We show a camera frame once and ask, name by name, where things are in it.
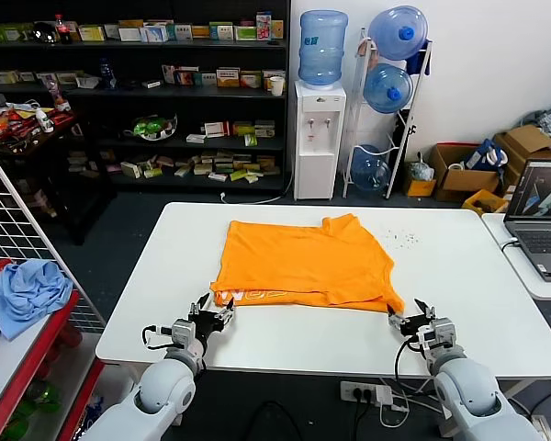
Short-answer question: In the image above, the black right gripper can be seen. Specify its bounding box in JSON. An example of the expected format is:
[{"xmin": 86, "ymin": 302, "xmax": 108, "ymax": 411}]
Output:
[{"xmin": 386, "ymin": 298, "xmax": 437, "ymax": 344}]

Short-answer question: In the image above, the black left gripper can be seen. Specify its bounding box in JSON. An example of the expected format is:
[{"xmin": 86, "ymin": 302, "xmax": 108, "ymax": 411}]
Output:
[{"xmin": 188, "ymin": 292, "xmax": 237, "ymax": 344}]

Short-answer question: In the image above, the orange t-shirt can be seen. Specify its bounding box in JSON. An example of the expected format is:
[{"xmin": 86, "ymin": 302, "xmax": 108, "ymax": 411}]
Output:
[{"xmin": 209, "ymin": 213, "xmax": 406, "ymax": 315}]

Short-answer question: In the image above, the large white table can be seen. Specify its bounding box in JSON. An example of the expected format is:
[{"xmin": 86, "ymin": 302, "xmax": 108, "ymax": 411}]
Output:
[{"xmin": 95, "ymin": 201, "xmax": 551, "ymax": 426}]

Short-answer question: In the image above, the small white side table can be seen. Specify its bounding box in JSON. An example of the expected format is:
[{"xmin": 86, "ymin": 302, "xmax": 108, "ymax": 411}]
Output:
[{"xmin": 480, "ymin": 212, "xmax": 551, "ymax": 302}]

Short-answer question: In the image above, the small yellow box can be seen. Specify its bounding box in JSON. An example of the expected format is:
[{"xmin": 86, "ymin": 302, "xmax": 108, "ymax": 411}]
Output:
[{"xmin": 402, "ymin": 176, "xmax": 438, "ymax": 199}]

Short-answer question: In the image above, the yellow plastic crate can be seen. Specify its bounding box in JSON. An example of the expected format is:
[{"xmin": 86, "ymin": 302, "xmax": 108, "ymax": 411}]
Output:
[{"xmin": 461, "ymin": 188, "xmax": 510, "ymax": 216}]

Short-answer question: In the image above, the open cardboard box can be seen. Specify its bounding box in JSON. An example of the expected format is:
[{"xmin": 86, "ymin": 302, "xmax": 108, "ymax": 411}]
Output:
[{"xmin": 429, "ymin": 142, "xmax": 504, "ymax": 204}]

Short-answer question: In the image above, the grey plastic bag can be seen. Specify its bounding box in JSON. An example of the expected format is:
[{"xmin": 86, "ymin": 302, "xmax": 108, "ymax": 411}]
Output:
[{"xmin": 408, "ymin": 153, "xmax": 437, "ymax": 183}]

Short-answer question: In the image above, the grey laptop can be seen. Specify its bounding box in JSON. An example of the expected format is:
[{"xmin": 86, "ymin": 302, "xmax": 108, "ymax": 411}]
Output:
[{"xmin": 503, "ymin": 159, "xmax": 551, "ymax": 283}]

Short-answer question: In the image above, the white floor power strip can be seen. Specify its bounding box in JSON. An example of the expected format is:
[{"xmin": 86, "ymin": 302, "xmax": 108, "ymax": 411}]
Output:
[{"xmin": 530, "ymin": 414, "xmax": 551, "ymax": 441}]

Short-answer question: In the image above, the blue shopping bag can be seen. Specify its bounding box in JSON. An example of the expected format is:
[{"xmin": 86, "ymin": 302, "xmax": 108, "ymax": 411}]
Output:
[{"xmin": 462, "ymin": 139, "xmax": 510, "ymax": 173}]

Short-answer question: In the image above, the dark side table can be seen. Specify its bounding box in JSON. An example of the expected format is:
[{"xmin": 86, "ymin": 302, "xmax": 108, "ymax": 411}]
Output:
[{"xmin": 0, "ymin": 107, "xmax": 118, "ymax": 247}]

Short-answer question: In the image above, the red white medicine box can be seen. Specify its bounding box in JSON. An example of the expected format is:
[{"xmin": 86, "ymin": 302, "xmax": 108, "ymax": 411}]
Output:
[{"xmin": 205, "ymin": 121, "xmax": 234, "ymax": 139}]

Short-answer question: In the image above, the light blue cloth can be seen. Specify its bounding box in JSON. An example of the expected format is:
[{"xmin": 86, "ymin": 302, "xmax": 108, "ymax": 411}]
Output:
[{"xmin": 0, "ymin": 259, "xmax": 75, "ymax": 342}]

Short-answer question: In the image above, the white water dispenser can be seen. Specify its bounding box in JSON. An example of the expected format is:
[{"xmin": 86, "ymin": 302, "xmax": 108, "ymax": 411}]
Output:
[{"xmin": 293, "ymin": 80, "xmax": 348, "ymax": 201}]

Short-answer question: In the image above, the green plastic bottle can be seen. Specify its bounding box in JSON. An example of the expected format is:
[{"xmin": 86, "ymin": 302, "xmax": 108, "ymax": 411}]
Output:
[{"xmin": 2, "ymin": 379, "xmax": 62, "ymax": 441}]

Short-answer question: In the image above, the green and white bowl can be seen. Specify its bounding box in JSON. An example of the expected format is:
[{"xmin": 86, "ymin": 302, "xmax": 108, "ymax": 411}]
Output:
[{"xmin": 123, "ymin": 113, "xmax": 179, "ymax": 141}]

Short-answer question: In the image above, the red and white cart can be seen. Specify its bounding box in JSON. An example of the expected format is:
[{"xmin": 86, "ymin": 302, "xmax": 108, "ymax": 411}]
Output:
[{"xmin": 0, "ymin": 288, "xmax": 107, "ymax": 441}]

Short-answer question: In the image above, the white metal jug rack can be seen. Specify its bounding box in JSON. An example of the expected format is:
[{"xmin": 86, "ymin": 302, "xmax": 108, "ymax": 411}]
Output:
[{"xmin": 342, "ymin": 27, "xmax": 433, "ymax": 200}]

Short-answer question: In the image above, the large brown cardboard box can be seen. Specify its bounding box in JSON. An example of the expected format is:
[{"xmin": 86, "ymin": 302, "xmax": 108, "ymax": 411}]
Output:
[{"xmin": 493, "ymin": 124, "xmax": 551, "ymax": 186}]

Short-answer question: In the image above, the black shelving unit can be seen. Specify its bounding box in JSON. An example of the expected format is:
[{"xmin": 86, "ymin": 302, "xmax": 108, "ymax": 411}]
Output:
[{"xmin": 0, "ymin": 0, "xmax": 293, "ymax": 194}]

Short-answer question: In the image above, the orange white medicine box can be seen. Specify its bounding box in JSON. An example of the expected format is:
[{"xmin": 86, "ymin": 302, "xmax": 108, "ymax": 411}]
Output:
[{"xmin": 216, "ymin": 67, "xmax": 242, "ymax": 89}]

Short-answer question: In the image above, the white plastic bottle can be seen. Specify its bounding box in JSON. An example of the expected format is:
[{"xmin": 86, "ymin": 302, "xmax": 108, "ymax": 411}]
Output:
[{"xmin": 35, "ymin": 106, "xmax": 56, "ymax": 135}]

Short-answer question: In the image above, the dark blue bottle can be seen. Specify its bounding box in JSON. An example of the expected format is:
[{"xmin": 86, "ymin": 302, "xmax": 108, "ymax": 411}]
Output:
[{"xmin": 99, "ymin": 57, "xmax": 118, "ymax": 91}]

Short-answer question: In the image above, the pink drink bottle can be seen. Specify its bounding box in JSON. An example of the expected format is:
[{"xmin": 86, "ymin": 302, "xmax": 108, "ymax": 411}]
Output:
[{"xmin": 45, "ymin": 75, "xmax": 73, "ymax": 112}]

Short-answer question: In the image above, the blue water jug with label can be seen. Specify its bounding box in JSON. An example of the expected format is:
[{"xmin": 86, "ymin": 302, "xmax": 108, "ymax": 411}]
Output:
[{"xmin": 298, "ymin": 10, "xmax": 350, "ymax": 91}]

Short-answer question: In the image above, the blue white carton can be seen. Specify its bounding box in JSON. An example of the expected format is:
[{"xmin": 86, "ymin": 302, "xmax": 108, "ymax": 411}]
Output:
[{"xmin": 140, "ymin": 25, "xmax": 171, "ymax": 44}]

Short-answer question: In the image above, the tall pink blue carton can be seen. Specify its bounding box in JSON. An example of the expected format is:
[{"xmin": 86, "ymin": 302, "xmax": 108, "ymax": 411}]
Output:
[{"xmin": 255, "ymin": 12, "xmax": 274, "ymax": 42}]

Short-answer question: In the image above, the cola bottle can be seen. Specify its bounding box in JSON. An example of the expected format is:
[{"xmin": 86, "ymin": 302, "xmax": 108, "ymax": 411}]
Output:
[{"xmin": 54, "ymin": 13, "xmax": 75, "ymax": 45}]

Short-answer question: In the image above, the black shiny helmet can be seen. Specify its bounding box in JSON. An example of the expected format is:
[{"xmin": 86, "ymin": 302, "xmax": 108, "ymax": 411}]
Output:
[{"xmin": 30, "ymin": 21, "xmax": 59, "ymax": 45}]

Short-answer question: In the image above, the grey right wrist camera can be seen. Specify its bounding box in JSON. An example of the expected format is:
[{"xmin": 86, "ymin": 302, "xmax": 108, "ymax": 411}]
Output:
[{"xmin": 417, "ymin": 316, "xmax": 457, "ymax": 351}]

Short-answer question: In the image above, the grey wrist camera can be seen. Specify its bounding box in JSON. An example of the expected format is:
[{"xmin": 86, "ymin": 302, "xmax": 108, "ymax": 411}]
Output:
[
  {"xmin": 170, "ymin": 320, "xmax": 197, "ymax": 349},
  {"xmin": 417, "ymin": 316, "xmax": 457, "ymax": 351}
]

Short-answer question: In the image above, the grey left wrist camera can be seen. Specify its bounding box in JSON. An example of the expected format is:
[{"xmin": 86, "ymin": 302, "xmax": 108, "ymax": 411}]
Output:
[{"xmin": 170, "ymin": 320, "xmax": 197, "ymax": 349}]

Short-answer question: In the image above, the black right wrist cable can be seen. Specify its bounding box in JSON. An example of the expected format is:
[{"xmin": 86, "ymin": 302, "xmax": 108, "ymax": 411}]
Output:
[{"xmin": 393, "ymin": 336, "xmax": 424, "ymax": 392}]

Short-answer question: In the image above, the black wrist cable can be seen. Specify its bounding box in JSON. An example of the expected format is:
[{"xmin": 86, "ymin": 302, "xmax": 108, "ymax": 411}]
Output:
[
  {"xmin": 141, "ymin": 324, "xmax": 174, "ymax": 352},
  {"xmin": 393, "ymin": 336, "xmax": 424, "ymax": 392}
]

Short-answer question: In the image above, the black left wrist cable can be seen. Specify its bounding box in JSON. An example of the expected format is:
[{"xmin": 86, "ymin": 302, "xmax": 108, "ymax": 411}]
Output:
[{"xmin": 141, "ymin": 324, "xmax": 174, "ymax": 352}]

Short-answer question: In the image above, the white floor cable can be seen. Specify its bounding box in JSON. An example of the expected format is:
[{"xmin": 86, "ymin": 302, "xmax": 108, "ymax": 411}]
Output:
[{"xmin": 219, "ymin": 181, "xmax": 296, "ymax": 205}]

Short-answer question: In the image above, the white wire grid panel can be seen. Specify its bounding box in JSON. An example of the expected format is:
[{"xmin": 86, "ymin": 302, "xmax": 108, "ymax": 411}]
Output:
[{"xmin": 0, "ymin": 136, "xmax": 107, "ymax": 333}]

